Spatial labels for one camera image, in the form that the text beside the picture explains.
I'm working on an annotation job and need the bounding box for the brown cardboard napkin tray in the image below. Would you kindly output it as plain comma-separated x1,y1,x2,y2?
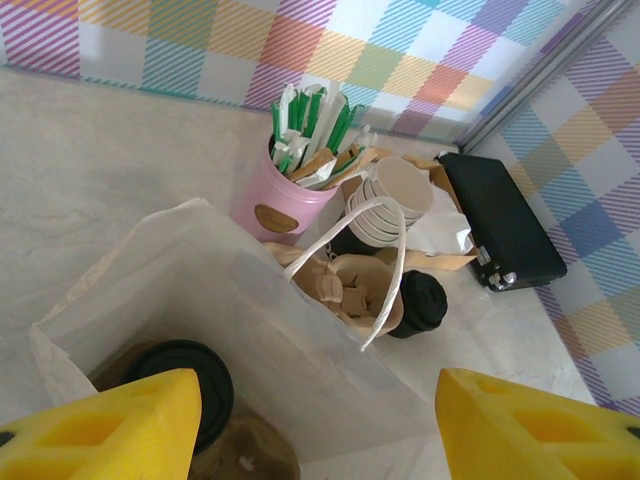
399,152,479,274

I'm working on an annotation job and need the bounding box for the brown wooden stirrer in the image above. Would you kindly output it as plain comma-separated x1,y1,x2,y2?
289,147,337,185

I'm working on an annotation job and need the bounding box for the black lidded coffee cup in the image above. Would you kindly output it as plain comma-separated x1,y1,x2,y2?
132,339,235,454

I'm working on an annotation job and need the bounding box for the stack of white napkins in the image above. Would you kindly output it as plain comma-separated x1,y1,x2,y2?
407,184,474,256

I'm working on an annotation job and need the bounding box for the green paper-wrapped straw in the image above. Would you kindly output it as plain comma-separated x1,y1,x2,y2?
332,102,357,154
271,84,297,166
288,89,314,161

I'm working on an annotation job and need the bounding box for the white printed paper bag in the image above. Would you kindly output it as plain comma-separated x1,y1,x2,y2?
28,197,441,480

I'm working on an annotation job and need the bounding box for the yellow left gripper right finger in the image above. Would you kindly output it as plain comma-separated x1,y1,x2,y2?
434,368,640,480

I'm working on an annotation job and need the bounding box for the pink straw canister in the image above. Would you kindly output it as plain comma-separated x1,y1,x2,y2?
229,132,346,246

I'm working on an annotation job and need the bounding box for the stack of black lids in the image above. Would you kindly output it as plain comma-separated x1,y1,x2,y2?
387,269,449,340

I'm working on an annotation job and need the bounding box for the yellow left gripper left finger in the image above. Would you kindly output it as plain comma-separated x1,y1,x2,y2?
0,368,204,480

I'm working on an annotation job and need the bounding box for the stack of paper cups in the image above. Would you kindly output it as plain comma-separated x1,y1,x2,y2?
342,155,435,256

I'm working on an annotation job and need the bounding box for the aluminium frame post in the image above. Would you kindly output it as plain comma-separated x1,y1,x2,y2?
459,0,640,151

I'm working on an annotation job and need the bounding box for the black hard case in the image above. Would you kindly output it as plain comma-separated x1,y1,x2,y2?
434,152,569,294

